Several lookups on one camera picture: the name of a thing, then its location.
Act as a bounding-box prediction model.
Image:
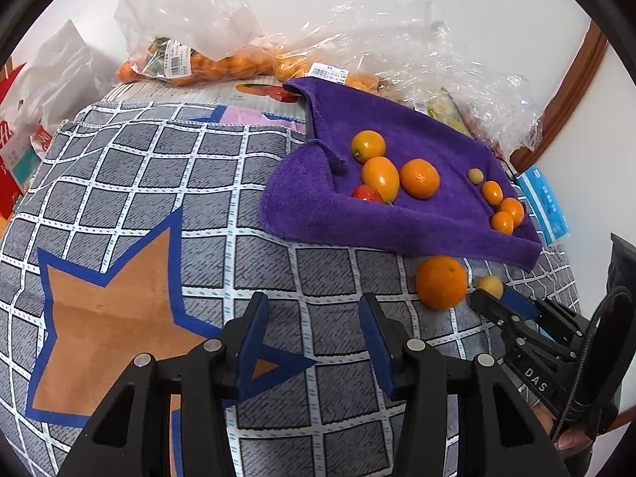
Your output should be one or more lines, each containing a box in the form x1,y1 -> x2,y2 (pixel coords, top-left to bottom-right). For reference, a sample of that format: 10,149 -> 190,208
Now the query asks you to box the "white printed shopping bag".
0,102 -> 53,197

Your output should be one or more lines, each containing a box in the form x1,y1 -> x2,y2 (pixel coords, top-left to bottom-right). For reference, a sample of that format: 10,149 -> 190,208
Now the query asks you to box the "white plastic bag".
10,20 -> 117,125

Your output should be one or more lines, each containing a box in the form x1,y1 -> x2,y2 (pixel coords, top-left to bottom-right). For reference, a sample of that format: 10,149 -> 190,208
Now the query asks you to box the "yellow fruit packet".
422,87 -> 475,137

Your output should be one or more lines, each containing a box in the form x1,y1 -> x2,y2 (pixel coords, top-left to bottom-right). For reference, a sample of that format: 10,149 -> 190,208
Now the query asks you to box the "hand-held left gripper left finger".
56,291 -> 271,477

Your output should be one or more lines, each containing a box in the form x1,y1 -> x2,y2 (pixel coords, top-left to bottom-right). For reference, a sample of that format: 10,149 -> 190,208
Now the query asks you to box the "printed newspaper sheet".
107,77 -> 309,120

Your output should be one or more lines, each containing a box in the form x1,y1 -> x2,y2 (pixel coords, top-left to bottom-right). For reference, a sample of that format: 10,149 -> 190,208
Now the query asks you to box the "brown wooden door frame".
509,20 -> 609,172

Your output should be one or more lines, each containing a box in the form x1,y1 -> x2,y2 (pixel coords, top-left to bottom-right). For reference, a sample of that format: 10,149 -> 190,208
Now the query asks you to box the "purple towel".
259,77 -> 542,270

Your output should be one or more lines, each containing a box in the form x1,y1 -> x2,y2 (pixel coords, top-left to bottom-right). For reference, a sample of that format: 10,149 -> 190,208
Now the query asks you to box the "clear bag of mandarins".
113,0 -> 279,86

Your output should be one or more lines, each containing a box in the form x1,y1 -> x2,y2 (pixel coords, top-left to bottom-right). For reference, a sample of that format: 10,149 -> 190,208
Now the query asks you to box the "red cherry tomato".
352,184 -> 384,204

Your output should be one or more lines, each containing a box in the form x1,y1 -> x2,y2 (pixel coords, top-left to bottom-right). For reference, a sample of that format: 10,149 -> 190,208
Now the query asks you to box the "blue tissue pack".
514,166 -> 572,245

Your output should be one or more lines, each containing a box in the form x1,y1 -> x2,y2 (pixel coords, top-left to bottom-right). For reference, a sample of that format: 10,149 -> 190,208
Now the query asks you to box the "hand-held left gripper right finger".
357,292 -> 572,477

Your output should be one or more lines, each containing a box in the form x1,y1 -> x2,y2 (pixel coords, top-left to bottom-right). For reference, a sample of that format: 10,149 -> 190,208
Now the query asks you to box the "person's right hand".
534,400 -> 594,465

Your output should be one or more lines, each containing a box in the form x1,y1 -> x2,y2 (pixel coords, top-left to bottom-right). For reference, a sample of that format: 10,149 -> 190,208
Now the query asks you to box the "crumpled clear plastic wrap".
328,0 -> 547,155

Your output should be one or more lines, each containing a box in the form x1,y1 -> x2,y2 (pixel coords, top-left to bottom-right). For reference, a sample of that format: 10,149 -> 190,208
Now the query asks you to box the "grey checked star blanket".
0,102 -> 582,477

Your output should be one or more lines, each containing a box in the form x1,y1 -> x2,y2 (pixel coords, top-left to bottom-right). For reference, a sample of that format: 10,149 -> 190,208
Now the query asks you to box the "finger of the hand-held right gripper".
499,284 -> 589,341
468,288 -> 520,331

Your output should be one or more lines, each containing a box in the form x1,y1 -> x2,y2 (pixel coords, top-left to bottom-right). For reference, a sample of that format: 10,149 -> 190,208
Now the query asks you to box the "black cable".
551,285 -> 632,438

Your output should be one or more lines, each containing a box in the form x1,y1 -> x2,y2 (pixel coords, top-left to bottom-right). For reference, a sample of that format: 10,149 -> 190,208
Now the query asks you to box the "red paper bag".
0,62 -> 31,219

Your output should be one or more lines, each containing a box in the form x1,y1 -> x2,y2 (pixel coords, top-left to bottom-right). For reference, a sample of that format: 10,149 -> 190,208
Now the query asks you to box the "oval orange kumquat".
361,156 -> 401,204

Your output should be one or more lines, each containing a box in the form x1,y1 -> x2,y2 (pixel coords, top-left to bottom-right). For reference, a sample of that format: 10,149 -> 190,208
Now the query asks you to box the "large orange mandarin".
415,255 -> 469,311

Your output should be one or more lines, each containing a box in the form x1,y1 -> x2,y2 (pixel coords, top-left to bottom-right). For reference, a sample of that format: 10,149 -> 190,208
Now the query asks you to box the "clear bag of kumquats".
271,35 -> 393,95

